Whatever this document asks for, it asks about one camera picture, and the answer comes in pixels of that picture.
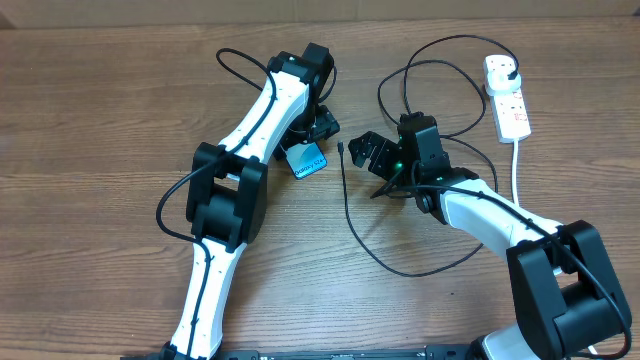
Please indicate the blue Galaxy smartphone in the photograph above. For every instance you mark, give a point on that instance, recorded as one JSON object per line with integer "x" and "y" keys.
{"x": 305, "y": 160}

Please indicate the white power strip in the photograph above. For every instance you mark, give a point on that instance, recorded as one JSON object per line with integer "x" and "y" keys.
{"x": 509, "y": 111}

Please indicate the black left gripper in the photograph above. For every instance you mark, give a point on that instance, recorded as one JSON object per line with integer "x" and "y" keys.
{"x": 324, "y": 124}

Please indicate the white wall charger plug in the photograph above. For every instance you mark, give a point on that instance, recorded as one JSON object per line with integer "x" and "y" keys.
{"x": 498, "y": 83}

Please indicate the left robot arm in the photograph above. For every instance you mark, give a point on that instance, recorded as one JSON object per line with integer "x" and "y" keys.
{"x": 228, "y": 183}

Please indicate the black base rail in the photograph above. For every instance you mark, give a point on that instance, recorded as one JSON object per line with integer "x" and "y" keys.
{"x": 430, "y": 352}

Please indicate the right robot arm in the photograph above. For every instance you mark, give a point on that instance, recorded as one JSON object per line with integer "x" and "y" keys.
{"x": 565, "y": 292}

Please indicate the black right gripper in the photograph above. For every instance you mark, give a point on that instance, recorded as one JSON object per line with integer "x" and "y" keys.
{"x": 386, "y": 151}

